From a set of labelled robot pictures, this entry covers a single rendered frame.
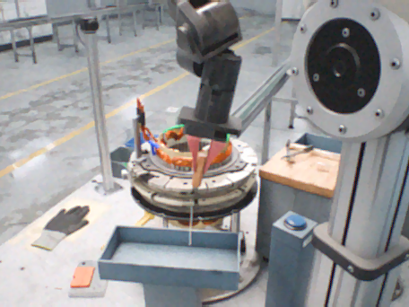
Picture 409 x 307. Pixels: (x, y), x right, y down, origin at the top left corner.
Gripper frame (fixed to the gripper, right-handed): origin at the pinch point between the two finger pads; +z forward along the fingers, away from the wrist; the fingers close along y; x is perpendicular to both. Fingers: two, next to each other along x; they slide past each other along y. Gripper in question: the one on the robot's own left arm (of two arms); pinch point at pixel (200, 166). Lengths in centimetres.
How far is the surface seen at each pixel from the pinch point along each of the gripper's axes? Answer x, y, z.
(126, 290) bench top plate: -14.6, 11.2, 45.8
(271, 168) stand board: -28.9, -18.8, 10.2
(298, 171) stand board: -27.2, -25.2, 9.0
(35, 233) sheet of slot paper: -36, 45, 52
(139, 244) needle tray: -2.3, 8.5, 20.8
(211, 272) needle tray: 8.6, -5.4, 14.9
